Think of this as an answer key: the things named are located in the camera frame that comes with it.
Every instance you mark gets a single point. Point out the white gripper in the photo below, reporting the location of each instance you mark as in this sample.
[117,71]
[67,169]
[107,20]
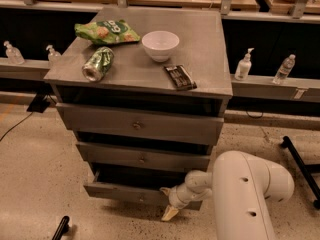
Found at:
[177,197]

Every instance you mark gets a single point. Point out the grey bottom drawer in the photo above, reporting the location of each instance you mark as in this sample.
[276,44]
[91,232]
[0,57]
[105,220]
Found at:
[132,184]

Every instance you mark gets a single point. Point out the grey drawer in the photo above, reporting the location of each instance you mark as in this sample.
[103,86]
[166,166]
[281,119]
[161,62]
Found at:
[140,158]
[141,123]
[132,184]

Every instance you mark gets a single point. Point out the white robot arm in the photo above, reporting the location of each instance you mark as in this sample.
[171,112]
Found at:
[240,184]

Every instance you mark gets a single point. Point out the grey top drawer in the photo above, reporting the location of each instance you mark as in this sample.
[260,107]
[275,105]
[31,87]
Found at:
[141,123]

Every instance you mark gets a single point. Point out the grey middle drawer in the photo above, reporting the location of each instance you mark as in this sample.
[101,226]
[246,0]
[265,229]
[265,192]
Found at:
[140,158]

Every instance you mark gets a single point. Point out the grey wooden drawer cabinet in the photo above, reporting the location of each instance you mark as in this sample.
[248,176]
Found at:
[137,82]

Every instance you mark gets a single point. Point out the black base leg bottom left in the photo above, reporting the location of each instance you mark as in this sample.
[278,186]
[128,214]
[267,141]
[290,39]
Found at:
[62,228]

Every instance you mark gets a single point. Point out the black base leg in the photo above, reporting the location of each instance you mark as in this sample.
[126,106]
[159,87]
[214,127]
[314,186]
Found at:
[62,228]
[307,170]

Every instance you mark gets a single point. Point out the black snack packet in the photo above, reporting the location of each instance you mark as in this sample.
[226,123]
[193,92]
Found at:
[180,78]

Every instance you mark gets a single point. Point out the black base leg right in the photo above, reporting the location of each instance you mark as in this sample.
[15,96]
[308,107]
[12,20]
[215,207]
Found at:
[307,170]

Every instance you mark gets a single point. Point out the white pump bottle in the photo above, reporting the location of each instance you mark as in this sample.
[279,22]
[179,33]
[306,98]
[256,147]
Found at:
[244,66]

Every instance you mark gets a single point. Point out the crushed green soda can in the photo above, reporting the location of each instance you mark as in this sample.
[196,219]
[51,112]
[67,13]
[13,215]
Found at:
[98,64]

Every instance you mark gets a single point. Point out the white bowl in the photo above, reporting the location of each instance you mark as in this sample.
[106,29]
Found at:
[160,45]

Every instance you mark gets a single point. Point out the green snack bag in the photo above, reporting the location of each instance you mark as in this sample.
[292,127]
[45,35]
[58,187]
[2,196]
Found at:
[107,32]

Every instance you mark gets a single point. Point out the clear water bottle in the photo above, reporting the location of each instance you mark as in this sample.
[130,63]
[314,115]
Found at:
[284,69]

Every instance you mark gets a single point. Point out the clear sanitizer bottle near cabinet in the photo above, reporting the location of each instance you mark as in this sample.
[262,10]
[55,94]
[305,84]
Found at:
[53,55]

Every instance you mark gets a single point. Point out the clear sanitizer bottle far left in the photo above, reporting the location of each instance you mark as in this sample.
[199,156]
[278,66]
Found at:
[14,55]

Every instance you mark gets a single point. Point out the grey metal rail shelf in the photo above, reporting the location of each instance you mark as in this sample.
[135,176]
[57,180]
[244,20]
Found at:
[295,89]

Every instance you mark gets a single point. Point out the black bracket foot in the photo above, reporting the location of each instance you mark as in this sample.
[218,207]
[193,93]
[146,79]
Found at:
[39,104]

